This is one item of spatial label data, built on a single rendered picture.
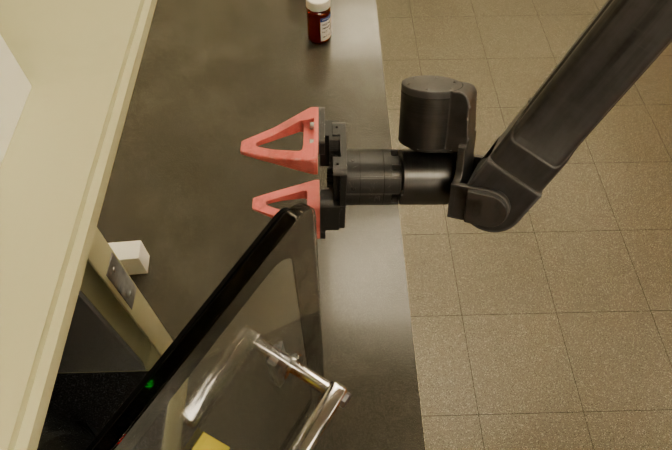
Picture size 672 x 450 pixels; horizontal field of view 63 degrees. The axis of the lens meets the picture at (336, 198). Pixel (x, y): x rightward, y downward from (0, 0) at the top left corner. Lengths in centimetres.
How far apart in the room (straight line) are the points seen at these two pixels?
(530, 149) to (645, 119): 211
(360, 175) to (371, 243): 31
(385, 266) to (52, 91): 64
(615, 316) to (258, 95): 140
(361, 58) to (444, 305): 99
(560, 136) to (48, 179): 41
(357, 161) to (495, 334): 136
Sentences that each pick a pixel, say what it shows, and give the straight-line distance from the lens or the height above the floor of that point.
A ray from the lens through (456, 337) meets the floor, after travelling 181.
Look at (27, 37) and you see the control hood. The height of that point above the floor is 151.
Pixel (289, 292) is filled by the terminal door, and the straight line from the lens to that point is 36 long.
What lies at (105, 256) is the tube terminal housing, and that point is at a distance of 50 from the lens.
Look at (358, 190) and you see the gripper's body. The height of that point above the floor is 122.
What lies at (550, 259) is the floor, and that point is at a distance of 202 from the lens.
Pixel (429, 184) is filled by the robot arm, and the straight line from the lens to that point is 54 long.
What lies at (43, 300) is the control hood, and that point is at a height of 151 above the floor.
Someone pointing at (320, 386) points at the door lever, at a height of 121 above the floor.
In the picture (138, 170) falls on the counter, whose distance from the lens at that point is 96.
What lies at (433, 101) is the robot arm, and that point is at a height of 130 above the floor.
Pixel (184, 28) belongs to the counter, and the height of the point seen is 94.
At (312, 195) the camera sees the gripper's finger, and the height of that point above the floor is 116.
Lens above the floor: 165
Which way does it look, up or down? 55 degrees down
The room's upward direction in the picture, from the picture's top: straight up
